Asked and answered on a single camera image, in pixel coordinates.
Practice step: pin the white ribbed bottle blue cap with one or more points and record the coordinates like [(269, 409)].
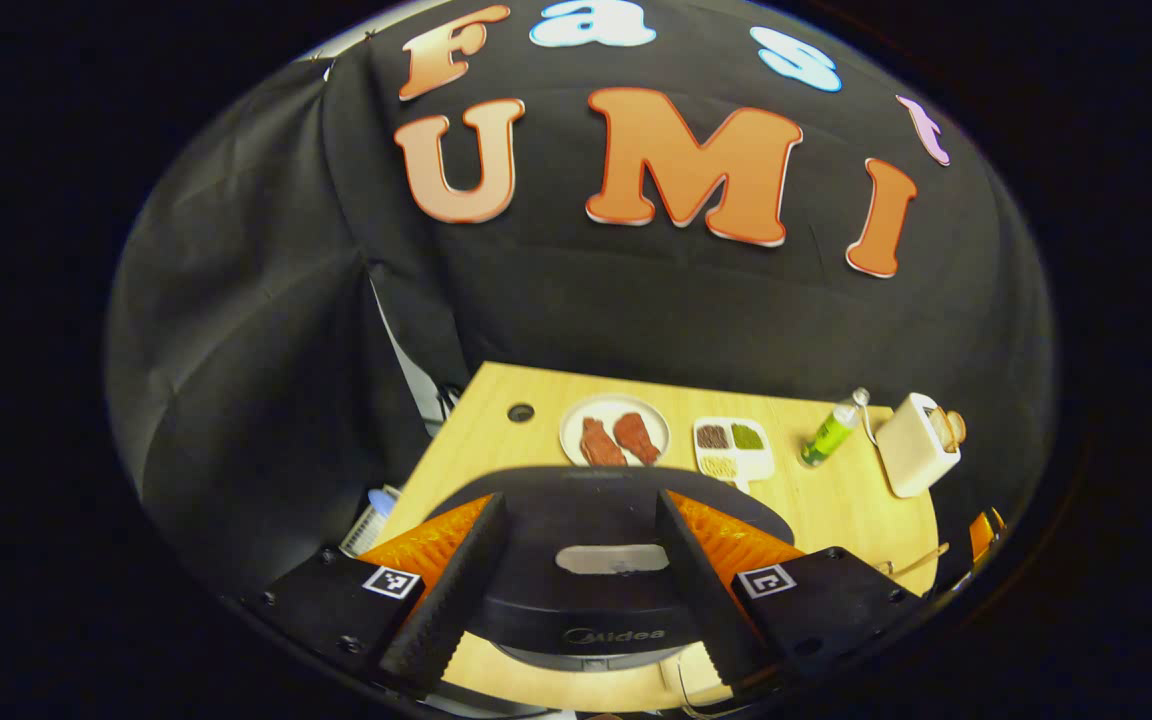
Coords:
[(371, 522)]

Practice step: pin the white divided dish with beans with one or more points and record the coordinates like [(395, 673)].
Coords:
[(731, 450)]

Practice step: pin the black backdrop cloth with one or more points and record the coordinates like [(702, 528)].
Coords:
[(636, 310)]

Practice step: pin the red meat piece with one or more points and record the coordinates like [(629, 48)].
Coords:
[(602, 445), (637, 438)]

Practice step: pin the green label clear bottle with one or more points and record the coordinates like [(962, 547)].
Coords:
[(829, 435)]

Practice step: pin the black and silver rice cooker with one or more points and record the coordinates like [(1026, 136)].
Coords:
[(586, 600)]

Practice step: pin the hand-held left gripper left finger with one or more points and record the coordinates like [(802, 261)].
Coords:
[(446, 600)]

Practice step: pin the round white plate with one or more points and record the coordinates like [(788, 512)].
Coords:
[(576, 430)]

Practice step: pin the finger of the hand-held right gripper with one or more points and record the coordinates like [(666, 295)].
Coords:
[(984, 535)]

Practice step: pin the white toaster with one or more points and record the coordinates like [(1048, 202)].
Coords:
[(911, 450)]

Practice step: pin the toast bread slice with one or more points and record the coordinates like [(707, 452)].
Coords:
[(954, 430)]

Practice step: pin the clear plastic container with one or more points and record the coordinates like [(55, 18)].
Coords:
[(696, 695)]

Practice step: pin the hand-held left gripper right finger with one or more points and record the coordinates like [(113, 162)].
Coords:
[(711, 600)]

